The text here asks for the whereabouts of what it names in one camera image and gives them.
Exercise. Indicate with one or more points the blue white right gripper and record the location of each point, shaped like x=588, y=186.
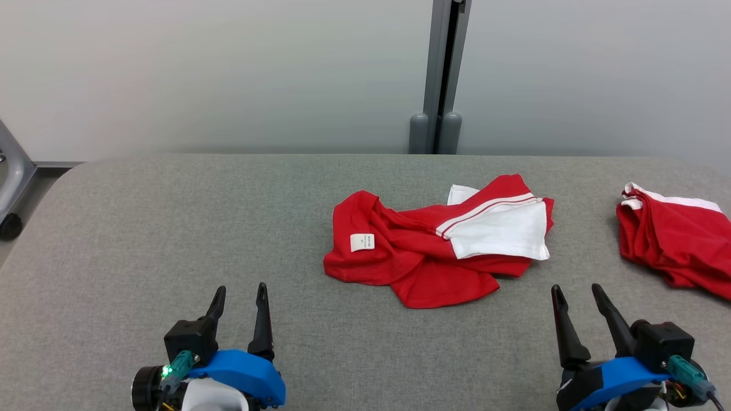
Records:
x=622, y=377

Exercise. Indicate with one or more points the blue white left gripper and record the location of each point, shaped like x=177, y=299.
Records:
x=245, y=374

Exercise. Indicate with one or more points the red white shorts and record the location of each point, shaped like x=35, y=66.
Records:
x=674, y=240

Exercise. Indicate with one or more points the red white jersey shirt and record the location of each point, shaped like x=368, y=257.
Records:
x=422, y=268

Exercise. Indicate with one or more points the black caster wheel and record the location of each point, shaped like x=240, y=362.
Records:
x=10, y=227

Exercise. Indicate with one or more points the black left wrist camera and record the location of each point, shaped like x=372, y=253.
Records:
x=191, y=339

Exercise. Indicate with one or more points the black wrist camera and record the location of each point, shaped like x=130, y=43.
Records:
x=191, y=339
x=662, y=342

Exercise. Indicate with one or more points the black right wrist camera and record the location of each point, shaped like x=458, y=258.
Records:
x=662, y=342

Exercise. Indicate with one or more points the grey metal frame leg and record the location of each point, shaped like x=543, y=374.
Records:
x=17, y=165

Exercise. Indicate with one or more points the grey partition post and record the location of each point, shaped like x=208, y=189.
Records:
x=434, y=57

